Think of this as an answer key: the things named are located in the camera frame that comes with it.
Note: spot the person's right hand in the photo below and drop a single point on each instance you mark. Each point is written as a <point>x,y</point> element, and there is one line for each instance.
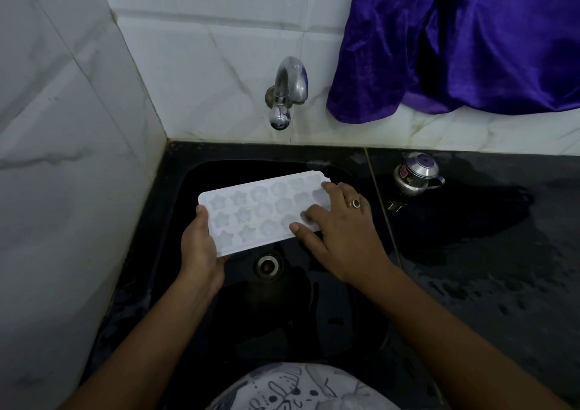
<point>349,242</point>

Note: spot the person's left hand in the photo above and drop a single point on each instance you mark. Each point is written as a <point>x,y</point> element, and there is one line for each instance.
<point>199,260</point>

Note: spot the person's left thumb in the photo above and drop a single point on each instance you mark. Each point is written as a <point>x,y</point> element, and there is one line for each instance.
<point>202,224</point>

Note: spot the person's right thumb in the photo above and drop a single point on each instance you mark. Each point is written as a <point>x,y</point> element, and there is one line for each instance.
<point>304,238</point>

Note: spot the white plastic ice cube tray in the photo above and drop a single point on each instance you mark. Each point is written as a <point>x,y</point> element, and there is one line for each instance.
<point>253,197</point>

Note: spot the person's right forearm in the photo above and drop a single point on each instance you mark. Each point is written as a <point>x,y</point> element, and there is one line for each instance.
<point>435,337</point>

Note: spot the person's left forearm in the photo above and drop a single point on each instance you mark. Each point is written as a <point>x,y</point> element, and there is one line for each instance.
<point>149,351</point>

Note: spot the metal sink drain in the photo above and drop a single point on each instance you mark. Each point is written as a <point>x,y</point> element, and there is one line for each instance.
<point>268,265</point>

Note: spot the black sink basin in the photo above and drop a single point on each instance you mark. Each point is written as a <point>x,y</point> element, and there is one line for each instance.
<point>294,319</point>

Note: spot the small steel pot with lid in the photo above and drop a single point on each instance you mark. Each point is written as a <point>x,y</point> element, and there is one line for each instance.
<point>414,176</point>

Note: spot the white printed shirt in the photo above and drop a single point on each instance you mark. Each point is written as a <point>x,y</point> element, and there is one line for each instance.
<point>303,389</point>

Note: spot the purple satin cloth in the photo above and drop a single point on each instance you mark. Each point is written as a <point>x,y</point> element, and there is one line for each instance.
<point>462,38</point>

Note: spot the chrome wall tap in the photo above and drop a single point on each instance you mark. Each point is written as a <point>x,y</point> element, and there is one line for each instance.
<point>290,83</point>

